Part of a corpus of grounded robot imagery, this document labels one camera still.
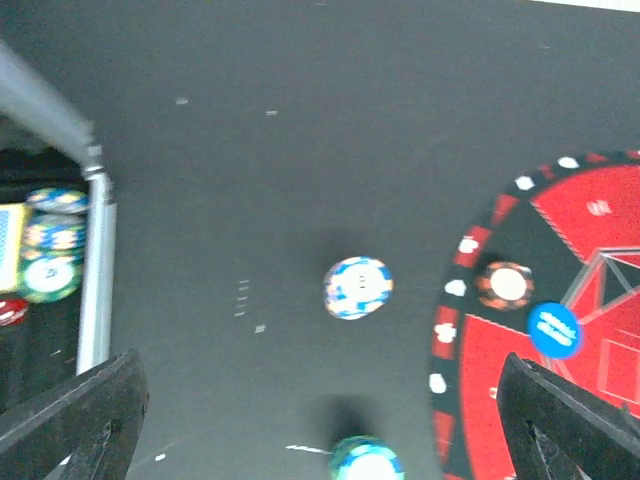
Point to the round red black poker mat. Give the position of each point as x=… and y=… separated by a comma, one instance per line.
x=549, y=271

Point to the green blue chip stack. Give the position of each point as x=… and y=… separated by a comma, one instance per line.
x=364, y=457

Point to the orange chip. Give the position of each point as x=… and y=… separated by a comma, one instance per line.
x=504, y=286

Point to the green chips in case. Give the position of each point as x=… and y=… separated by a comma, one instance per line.
x=53, y=244

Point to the white blue chip stack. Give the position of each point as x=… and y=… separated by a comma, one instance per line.
x=356, y=287

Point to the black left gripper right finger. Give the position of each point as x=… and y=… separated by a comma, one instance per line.
x=555, y=429

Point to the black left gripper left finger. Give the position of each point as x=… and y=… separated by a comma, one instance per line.
x=93, y=421

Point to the blue small blind button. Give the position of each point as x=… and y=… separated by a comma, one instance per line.
x=555, y=331

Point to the yellow boxed card deck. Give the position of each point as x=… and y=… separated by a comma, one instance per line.
x=13, y=219

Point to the aluminium poker case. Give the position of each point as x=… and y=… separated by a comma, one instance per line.
x=46, y=142

